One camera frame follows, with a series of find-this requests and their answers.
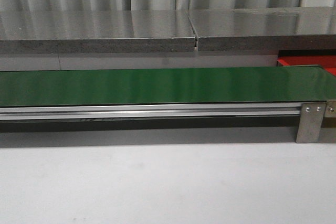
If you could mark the grey stone countertop left slab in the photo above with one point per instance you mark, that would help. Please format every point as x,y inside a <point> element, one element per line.
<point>74,32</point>

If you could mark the grey stone countertop right slab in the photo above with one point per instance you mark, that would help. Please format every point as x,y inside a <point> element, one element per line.
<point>288,28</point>

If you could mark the green conveyor belt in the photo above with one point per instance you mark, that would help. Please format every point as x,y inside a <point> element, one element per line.
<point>155,86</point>

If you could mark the aluminium conveyor frame rail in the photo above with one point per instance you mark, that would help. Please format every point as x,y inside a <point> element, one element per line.
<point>149,110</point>

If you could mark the steel conveyor leg bracket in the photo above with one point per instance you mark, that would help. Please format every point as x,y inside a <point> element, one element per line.
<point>311,117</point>

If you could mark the grey stone countertop slab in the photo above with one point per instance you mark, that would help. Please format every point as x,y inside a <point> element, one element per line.
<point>74,32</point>
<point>288,28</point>

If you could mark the steel conveyor end bracket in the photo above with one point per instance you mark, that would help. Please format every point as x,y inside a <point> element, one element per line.
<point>330,111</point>

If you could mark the red plastic tray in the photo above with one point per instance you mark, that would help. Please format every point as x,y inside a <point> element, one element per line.
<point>326,62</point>

